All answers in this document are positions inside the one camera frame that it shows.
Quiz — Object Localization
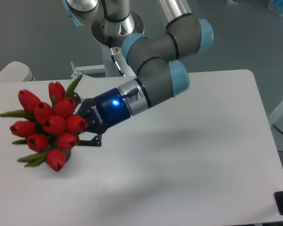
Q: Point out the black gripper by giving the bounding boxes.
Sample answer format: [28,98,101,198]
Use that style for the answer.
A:
[72,88,131,146]

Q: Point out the red tulip bouquet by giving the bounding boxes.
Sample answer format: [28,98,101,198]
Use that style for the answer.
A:
[0,75,88,172]

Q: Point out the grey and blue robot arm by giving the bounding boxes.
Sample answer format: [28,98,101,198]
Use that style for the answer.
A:
[63,0,214,146]

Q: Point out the black ribbed cylindrical vase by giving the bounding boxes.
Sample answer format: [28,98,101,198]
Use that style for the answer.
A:
[64,150,72,162]

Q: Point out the white rounded side table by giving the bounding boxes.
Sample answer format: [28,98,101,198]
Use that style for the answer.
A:
[0,61,36,83]

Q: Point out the blue plastic bag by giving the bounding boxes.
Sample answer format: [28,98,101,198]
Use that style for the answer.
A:
[268,0,283,16]

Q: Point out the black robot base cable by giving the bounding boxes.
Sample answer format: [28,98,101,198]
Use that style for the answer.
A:
[108,35,126,77]

